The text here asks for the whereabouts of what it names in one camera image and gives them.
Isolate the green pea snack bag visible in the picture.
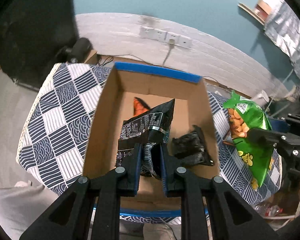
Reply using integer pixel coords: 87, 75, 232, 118
223, 91, 273, 189

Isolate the small black snack pack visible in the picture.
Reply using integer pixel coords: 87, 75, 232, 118
172, 125, 215, 167

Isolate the black snack bag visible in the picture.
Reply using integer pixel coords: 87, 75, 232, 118
115, 99, 175, 180

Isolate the orange cheese puff bag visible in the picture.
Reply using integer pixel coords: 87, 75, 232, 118
133, 97, 151, 117

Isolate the white electric kettle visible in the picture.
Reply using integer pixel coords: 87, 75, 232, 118
251, 90, 269, 107

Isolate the plastic water bottle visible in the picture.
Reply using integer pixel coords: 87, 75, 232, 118
254, 202, 283, 217

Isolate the blue-rimmed cardboard box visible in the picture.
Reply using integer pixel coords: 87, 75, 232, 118
83, 62, 218, 219

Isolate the navy white patterned tablecloth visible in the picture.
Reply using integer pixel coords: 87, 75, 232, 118
15, 62, 283, 224

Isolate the grey tarp curtain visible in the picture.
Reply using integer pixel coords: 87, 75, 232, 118
264, 1, 300, 79

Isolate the black fabric backdrop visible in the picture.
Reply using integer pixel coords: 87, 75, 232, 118
0, 0, 78, 88

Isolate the white plug and cable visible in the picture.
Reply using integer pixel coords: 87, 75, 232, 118
161, 38, 176, 67

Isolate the white wall socket strip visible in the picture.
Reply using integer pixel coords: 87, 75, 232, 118
140, 26, 192, 48

